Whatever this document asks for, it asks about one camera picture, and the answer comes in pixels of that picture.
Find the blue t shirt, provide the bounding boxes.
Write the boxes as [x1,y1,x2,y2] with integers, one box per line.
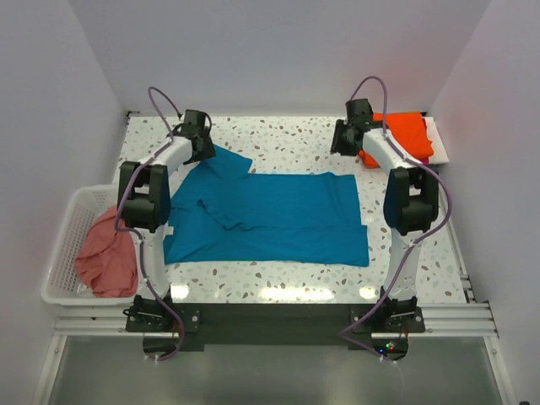
[163,148,370,267]

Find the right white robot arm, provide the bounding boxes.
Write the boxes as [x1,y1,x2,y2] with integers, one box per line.
[331,99,439,332]

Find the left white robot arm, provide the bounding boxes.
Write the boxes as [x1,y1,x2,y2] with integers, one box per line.
[115,110,216,299]

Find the folded orange t shirt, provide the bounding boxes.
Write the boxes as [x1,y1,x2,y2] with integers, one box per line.
[386,111,423,159]

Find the folded magenta t shirt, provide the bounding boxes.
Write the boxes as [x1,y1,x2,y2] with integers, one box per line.
[414,117,434,164]

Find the folded white t shirt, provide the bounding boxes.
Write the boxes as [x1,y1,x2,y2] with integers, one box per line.
[424,116,449,165]

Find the pink t shirt in basket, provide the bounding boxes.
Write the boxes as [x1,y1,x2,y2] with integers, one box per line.
[74,207,138,298]

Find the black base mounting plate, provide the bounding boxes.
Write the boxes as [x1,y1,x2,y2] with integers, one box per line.
[123,297,426,355]

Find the white plastic laundry basket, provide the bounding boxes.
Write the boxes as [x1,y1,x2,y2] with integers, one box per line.
[41,184,132,306]

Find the aluminium frame rails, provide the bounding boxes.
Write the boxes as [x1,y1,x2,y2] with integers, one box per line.
[53,304,498,338]

